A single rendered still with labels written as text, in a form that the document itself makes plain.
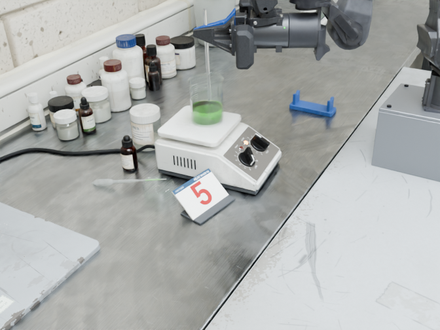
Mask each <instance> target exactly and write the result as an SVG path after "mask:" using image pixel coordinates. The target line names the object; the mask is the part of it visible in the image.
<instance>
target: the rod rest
mask: <svg viewBox="0 0 440 330"><path fill-rule="evenodd" d="M299 98H300V90H297V92H296V94H293V101H292V102H291V103H290V104H289V108H290V109H294V110H298V111H304V112H307V113H313V114H316V115H322V116H326V117H332V116H333V115H334V114H335V112H336V109H337V108H336V107H333V102H334V97H332V96H331V99H330V100H328V101H327V105H321V104H318V103H312V102H308V101H302V100H299Z"/></svg>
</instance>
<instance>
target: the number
mask: <svg viewBox="0 0 440 330"><path fill-rule="evenodd" d="M225 193H226V192H225V191H224V190H223V188H222V187H221V186H220V184H219V183H218V182H217V180H216V179H215V178H214V176H213V175H212V174H211V172H210V173H209V174H207V175H205V176H204V177H202V178H201V179H199V180H198V181H196V182H194V183H193V184H192V185H190V186H188V187H187V188H185V189H183V190H182V191H181V192H179V193H177V194H176V195H177V196H178V197H179V199H180V200H181V201H182V203H183V204H184V205H185V207H186V208H187V209H188V211H189V212H190V213H191V215H194V214H196V213H198V212H199V211H200V210H202V209H203V208H205V207H206V206H207V205H209V204H211V203H212V202H213V201H214V200H216V199H218V198H219V197H220V196H222V195H223V194H225Z"/></svg>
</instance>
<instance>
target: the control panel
mask: <svg viewBox="0 0 440 330"><path fill-rule="evenodd" d="M255 134H258V133H257V132H256V131H255V130H253V129H252V128H250V127H247V128H246V130H245V131H244V132H243V133H242V134H241V136H240V137H239V138H238V139H237V140H236V141H235V142H234V143H233V144H232V146H231V147H230V148H229V149H228V151H227V152H226V153H225V154H224V155H223V156H224V157H225V158H226V159H227V160H229V161H230V162H232V163H233V164H234V165H235V166H237V167H238V168H239V169H241V170H242V171H244V172H245V173H247V174H248V175H249V176H250V177H252V178H253V179H254V180H256V181H257V180H258V179H259V178H260V176H261V175H262V173H263V172H264V171H265V169H266V167H267V166H268V165H269V164H270V162H271V161H272V159H273V158H274V157H275V155H276V153H277V152H278V151H279V148H277V147H276V146H275V145H273V144H272V143H271V142H270V145H269V146H268V147H267V148H266V150H265V151H263V152H260V151H257V150H255V149H254V148H253V147H252V146H251V139H252V137H253V136H254V135H255ZM259 135H260V134H259ZM260 136H261V135H260ZM244 141H247V142H248V144H245V143H244ZM240 146H242V147H243V148H244V149H241V148H240ZM247 147H250V148H251V150H252V152H253V156H254V157H255V164H254V166H252V167H248V166H245V165H243V164H242V163H241V162H240V161H239V158H238V155H239V154H240V153H241V152H244V151H245V149H246V148H247Z"/></svg>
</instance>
